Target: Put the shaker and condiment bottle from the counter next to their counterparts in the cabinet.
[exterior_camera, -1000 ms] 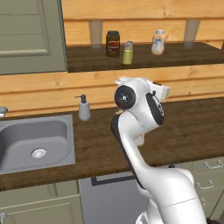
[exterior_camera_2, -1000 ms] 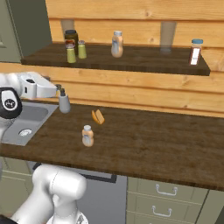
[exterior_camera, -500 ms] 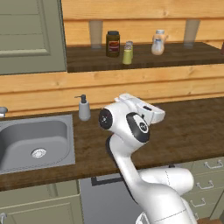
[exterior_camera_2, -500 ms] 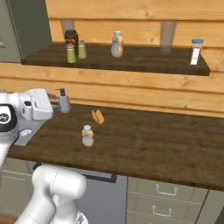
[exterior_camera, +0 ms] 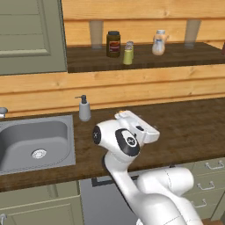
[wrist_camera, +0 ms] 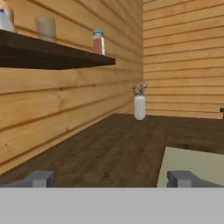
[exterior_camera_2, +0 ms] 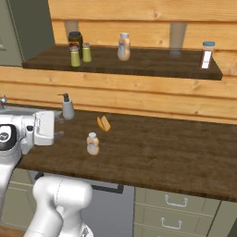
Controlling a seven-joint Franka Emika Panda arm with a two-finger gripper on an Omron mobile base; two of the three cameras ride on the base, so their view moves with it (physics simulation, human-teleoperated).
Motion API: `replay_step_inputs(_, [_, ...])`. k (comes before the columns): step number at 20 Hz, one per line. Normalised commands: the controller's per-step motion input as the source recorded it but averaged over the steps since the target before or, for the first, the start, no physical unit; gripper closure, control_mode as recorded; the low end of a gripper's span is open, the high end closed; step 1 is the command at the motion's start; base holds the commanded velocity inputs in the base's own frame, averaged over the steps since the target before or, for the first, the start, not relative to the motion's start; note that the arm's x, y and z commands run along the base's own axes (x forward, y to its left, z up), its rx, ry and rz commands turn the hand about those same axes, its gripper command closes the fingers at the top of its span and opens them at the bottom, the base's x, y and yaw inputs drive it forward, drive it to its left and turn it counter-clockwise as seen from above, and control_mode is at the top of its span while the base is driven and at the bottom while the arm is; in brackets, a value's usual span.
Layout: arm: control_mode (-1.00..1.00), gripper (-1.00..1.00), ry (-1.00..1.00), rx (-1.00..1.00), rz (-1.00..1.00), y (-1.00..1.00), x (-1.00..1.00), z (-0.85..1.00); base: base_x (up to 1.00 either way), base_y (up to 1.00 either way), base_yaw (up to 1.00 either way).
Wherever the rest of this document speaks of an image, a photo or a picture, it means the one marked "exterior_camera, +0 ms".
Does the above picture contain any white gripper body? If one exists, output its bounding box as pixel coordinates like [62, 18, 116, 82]
[114, 110, 161, 145]

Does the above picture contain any yellow-green shaker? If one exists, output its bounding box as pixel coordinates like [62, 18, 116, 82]
[122, 40, 135, 66]

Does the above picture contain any dark wood cabinet shelf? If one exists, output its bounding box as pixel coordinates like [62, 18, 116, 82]
[66, 41, 225, 74]

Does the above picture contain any small beige bottle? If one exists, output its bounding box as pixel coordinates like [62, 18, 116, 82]
[151, 39, 166, 57]

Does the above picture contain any beige bottle with white cap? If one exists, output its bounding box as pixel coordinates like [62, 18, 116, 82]
[152, 29, 171, 46]

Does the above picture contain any grey-green cabinet door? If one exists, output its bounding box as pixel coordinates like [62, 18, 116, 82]
[0, 0, 69, 76]

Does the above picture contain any grey soap dispenser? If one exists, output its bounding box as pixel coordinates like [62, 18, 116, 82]
[74, 94, 92, 123]

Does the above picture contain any grey-green drawer front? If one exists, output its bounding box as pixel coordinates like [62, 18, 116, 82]
[183, 173, 225, 200]
[187, 192, 224, 221]
[187, 157, 225, 178]

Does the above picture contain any grey dishwasher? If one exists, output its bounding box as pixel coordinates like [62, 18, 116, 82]
[79, 166, 188, 225]

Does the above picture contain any brown jar with dark lid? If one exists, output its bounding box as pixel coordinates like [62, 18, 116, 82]
[105, 30, 122, 59]

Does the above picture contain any clear drinking glass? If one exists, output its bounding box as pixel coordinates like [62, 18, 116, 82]
[184, 19, 202, 49]
[89, 19, 105, 50]

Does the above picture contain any grey steel sink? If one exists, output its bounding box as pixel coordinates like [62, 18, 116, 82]
[0, 114, 76, 177]

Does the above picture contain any grey-green cupboard door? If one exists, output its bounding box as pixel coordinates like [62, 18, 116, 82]
[0, 180, 85, 225]

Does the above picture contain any silver drawer handle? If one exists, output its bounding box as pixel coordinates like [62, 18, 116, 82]
[191, 199, 207, 209]
[196, 180, 216, 192]
[204, 160, 225, 171]

